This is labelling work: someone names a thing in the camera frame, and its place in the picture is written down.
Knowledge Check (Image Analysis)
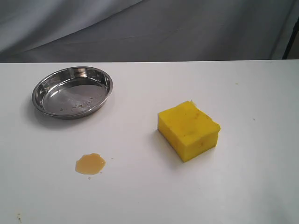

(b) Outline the round steel dish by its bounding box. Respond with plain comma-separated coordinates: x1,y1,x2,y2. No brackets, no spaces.
31,66,113,119

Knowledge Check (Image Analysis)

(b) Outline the grey backdrop cloth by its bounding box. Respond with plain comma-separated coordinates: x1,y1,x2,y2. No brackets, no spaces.
0,0,299,63

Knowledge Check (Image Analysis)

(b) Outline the black stand pole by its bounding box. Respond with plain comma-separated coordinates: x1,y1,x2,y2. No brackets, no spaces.
282,14,299,60

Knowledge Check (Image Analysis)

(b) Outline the amber liquid spill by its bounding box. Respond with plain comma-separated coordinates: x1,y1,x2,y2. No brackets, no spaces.
75,153,106,175

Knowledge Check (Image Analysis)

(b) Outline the yellow sponge block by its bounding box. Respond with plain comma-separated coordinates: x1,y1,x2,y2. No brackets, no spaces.
157,101,221,162

